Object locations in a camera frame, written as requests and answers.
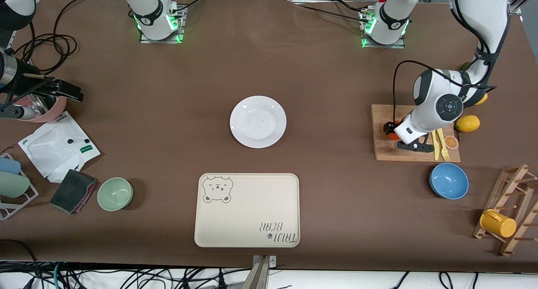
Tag white round plate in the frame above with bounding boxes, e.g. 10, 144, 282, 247
229, 96, 287, 149

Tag beige bear print tray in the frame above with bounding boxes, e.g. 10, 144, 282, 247
194, 173, 301, 248

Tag pink bowl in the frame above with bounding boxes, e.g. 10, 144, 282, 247
17, 94, 67, 123

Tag metal scoop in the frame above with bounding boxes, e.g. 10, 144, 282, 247
26, 94, 55, 113

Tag wooden cutting board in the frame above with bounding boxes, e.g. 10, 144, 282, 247
371, 104, 461, 163

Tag yellow plastic fork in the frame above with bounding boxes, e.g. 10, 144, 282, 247
435, 128, 451, 162

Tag white plastic bag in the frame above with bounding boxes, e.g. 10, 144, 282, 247
18, 111, 101, 184

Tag blue bowl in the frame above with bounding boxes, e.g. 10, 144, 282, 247
429, 163, 469, 200

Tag light blue cup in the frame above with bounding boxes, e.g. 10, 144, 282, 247
0, 157, 21, 175

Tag dark grey folded cloth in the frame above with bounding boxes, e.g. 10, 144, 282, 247
50, 169, 98, 215

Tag pale green cup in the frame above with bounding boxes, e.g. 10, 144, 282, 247
0, 171, 31, 198

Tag pale green bowl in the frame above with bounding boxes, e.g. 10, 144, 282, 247
97, 177, 134, 212

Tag wooden cup rack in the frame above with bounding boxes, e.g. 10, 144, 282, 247
472, 164, 538, 257

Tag yellow cup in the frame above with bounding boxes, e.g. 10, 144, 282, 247
480, 209, 517, 238

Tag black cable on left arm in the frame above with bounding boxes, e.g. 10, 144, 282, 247
393, 60, 497, 125

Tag coiled black table cable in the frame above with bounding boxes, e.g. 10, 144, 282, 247
8, 0, 110, 75

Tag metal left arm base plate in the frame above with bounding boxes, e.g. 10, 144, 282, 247
361, 10, 406, 49

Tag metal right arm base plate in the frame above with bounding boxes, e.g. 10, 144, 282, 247
140, 5, 185, 44

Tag white wire rack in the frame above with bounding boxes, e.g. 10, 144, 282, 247
0, 152, 39, 220

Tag black left base cable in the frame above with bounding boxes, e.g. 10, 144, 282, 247
294, 3, 372, 25

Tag black base cable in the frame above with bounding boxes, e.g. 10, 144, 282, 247
294, 3, 372, 25
168, 0, 207, 13

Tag black right base cable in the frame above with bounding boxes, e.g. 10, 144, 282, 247
168, 0, 207, 13

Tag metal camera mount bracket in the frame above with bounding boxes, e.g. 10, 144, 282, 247
242, 255, 278, 289

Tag tangled black floor cables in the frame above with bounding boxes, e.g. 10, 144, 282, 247
0, 239, 538, 289

